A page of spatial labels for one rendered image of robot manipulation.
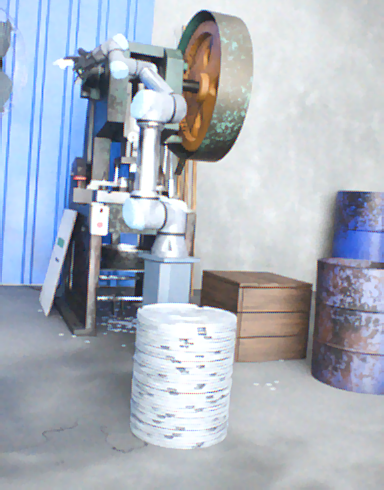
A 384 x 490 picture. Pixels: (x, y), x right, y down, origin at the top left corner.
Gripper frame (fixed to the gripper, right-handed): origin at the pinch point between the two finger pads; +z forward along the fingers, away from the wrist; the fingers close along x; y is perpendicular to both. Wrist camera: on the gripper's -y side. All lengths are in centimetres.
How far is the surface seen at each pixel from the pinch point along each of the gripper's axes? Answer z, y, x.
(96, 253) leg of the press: 20, 68, 48
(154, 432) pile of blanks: -36, 170, -2
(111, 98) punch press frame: -6.4, -4.3, 29.2
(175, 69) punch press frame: -36, -22, 46
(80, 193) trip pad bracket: 16, 44, 32
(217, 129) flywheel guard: -46, 13, 65
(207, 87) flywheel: -44, -21, 67
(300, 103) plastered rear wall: -67, -122, 220
